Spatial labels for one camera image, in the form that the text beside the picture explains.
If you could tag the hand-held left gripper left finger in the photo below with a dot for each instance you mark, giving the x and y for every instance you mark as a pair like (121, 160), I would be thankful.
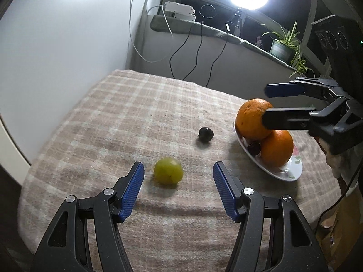
(132, 192)

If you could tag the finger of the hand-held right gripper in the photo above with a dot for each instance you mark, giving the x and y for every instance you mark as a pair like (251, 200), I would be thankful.
(283, 89)
(286, 119)

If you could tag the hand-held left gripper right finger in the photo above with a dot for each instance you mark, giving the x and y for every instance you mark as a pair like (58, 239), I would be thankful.
(225, 192)

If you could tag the smooth large orange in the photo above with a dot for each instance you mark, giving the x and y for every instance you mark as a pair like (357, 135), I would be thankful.
(276, 148)

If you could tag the bumpy large orange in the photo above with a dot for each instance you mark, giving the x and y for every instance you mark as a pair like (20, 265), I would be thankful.
(249, 119)

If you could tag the green plum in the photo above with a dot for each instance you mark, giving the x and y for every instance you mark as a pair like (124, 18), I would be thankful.
(168, 170)

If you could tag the dark plum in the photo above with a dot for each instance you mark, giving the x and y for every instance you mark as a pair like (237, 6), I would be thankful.
(205, 134)
(253, 148)

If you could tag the white floral plate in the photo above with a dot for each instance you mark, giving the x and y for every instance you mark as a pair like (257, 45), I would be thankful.
(292, 172)

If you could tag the potted spider plant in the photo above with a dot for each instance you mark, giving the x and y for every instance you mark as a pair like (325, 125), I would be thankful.
(280, 49)

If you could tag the small purple plant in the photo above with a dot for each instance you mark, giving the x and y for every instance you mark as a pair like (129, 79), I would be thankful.
(259, 41)

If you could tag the checkered beige blanket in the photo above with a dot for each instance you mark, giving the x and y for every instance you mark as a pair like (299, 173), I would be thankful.
(113, 136)

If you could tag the brown cardboard box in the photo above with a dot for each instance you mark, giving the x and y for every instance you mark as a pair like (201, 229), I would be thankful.
(340, 232)

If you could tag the white curved panel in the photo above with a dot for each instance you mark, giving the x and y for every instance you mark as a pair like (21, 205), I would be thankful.
(12, 153)

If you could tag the white power strip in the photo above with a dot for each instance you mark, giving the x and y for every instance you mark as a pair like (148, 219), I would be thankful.
(178, 10)

